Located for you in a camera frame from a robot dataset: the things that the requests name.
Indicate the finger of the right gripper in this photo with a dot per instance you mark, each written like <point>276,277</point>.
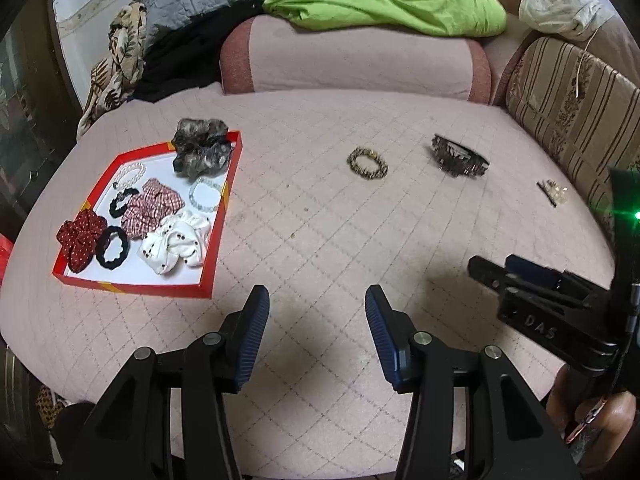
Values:
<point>488,274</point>
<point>531,272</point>

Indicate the person right hand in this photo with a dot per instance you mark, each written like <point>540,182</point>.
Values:
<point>607,432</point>

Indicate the red white checked scrunchie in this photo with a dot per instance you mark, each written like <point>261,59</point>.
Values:
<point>147,209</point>

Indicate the red tray box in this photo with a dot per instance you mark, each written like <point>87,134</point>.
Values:
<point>116,265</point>

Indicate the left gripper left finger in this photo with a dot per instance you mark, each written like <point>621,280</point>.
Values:
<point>162,416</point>

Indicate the red gift bag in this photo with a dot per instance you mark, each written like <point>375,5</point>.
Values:
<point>6,247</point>

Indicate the stained glass door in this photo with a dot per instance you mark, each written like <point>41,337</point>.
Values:
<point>37,118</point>

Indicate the pink quilted bed cover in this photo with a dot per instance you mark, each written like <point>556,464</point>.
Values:
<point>335,191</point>

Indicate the black hair clip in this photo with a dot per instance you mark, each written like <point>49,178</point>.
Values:
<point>544,188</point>

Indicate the pink bolster pillow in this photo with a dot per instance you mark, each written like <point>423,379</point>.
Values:
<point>270,54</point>

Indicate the red polka dot scrunchie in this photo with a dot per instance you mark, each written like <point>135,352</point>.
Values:
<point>78,238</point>

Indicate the white cherry print scrunchie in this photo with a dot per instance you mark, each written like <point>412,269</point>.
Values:
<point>180,238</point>

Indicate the white plastic bag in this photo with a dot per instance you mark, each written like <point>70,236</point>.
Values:
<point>570,19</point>

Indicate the striped brown cushion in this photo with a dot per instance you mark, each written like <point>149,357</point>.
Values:
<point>582,112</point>

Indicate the floral beige cloth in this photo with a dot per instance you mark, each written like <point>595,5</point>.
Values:
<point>113,79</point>

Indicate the black decorative hair comb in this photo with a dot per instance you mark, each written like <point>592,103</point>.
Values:
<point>458,160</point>

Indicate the clear crystal hair clip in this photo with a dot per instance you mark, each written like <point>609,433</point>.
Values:
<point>558,191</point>

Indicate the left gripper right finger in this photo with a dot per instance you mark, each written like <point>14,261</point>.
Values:
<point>508,434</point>

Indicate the grey velvet scrunchie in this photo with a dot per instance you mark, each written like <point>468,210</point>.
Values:
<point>202,148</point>

